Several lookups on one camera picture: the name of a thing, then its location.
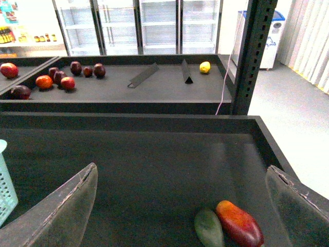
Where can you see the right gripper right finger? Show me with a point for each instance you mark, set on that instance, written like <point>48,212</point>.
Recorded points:
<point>302,211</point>

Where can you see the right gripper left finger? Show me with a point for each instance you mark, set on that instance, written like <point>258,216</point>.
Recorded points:
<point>61,218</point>

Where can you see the light teal plastic basket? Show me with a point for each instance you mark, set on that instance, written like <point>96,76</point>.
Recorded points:
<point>9,198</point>

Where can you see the red apple with yellow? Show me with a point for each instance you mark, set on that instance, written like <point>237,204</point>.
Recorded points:
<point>68,83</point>

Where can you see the dark red apple front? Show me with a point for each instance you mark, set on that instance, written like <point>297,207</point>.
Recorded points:
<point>20,92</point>

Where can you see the orange red apple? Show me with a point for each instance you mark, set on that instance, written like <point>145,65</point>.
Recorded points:
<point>44,82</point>

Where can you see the small dark red apple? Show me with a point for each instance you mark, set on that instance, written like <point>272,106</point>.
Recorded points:
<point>87,71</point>

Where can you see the dark apple back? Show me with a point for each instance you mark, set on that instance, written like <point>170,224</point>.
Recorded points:
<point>75,68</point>

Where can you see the dark apple right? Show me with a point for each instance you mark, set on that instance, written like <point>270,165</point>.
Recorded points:
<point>99,70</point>

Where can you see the red apple far left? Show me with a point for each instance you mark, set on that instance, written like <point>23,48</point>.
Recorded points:
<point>9,70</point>

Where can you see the red orange mango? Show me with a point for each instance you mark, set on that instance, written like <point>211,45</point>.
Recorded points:
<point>240,226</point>

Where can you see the green mango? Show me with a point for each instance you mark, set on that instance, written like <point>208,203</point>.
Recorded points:
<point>208,228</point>

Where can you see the black lower display tray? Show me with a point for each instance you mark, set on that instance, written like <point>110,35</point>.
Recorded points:
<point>155,172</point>

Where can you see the black display tray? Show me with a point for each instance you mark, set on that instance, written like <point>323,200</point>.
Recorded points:
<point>155,172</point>
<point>163,93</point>

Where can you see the black flat divider strip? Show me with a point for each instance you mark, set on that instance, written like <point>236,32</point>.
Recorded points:
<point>144,75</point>

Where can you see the black upper display tray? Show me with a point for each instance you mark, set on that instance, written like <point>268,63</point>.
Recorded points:
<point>163,93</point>

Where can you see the yellow lemon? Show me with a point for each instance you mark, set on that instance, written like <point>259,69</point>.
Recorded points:
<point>205,67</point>

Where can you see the black triangular divider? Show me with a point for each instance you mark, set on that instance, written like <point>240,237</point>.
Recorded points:
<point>186,72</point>

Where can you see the shelf with bottles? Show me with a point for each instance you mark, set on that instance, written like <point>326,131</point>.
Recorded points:
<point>30,29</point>

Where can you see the glass door refrigerator row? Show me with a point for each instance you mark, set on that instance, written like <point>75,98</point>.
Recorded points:
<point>92,28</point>

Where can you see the black perforated steel post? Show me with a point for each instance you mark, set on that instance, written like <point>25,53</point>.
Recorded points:
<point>259,16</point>

